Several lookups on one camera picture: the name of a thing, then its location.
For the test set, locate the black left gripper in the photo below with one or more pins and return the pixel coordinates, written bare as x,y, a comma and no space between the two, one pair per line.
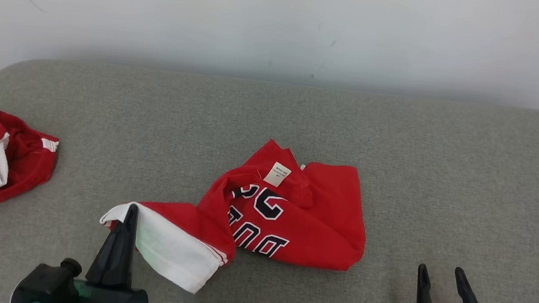
107,299

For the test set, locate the red shorts with white trim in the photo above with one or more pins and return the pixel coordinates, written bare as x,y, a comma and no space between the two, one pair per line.
25,172

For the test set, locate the red basketball jersey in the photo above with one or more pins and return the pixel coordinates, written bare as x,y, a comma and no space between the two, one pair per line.
322,216

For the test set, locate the grey fabric mat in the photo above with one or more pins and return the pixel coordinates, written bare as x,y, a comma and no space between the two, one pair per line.
273,117

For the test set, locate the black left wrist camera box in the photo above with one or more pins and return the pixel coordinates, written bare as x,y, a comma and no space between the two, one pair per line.
46,286

